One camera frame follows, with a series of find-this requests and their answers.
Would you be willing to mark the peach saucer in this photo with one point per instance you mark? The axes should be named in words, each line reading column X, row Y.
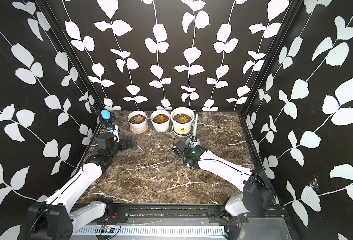
column 137, row 132

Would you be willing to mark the black microphone tripod stand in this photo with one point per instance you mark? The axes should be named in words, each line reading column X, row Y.
column 105, row 123

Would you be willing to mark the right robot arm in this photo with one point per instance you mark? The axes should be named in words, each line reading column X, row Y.
column 256, row 188

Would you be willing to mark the white ribbed round pot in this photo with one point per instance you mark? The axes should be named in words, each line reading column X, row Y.
column 140, row 126

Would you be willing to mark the pink-green succulent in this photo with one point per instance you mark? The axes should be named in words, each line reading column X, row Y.
column 137, row 119

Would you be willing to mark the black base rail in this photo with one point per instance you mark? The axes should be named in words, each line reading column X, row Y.
column 211, row 212

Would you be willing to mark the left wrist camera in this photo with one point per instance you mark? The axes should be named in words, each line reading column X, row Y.
column 113, row 129

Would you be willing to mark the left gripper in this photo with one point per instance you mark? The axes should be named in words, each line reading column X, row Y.
column 124, row 145

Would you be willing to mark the small circuit board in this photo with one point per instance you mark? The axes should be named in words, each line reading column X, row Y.
column 106, row 230

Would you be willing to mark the white saucer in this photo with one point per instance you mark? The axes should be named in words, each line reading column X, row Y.
column 184, row 133

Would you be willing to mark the white perforated strip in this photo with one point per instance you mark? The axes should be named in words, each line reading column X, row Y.
column 156, row 231

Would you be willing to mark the blue microphone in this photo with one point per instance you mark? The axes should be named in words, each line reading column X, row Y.
column 105, row 114

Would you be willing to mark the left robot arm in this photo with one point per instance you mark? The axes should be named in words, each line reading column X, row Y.
column 54, row 219

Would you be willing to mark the mint green watering can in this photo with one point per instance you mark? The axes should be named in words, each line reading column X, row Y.
column 193, row 141

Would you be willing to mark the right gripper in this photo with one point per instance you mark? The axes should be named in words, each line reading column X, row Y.
column 183, row 161

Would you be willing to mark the blue-grey saucer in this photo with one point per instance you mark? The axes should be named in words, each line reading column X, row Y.
column 162, row 133

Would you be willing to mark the cream faceted pot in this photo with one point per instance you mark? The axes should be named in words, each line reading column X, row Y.
column 160, row 127

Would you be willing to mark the yellow-green succulent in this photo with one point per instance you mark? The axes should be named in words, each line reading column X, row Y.
column 183, row 119

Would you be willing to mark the large white labelled pot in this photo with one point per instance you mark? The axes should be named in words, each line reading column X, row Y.
column 182, row 111

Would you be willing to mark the red-orange succulent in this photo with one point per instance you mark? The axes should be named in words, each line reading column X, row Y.
column 161, row 118

